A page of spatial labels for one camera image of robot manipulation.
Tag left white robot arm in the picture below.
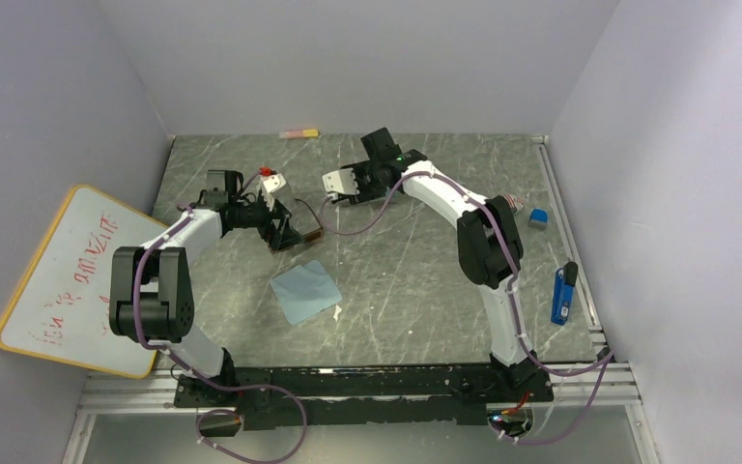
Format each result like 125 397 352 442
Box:
108 167 323 406

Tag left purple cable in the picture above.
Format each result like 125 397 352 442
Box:
129 170 308 464

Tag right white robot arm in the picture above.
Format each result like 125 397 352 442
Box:
351 128 536 401

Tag blue whiteboard eraser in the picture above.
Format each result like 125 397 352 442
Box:
528 208 549 230

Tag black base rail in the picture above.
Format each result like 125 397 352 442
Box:
173 362 554 431

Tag left blue cleaning cloth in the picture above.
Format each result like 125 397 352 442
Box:
270 260 342 325

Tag pink yellow marker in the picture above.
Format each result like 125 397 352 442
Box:
278 129 320 139

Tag brown tinted sunglasses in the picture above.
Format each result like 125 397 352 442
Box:
292 198 324 245

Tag yellow framed whiteboard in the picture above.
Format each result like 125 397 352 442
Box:
0 184 166 379

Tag blue black marker pen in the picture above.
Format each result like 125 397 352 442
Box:
551 261 579 326

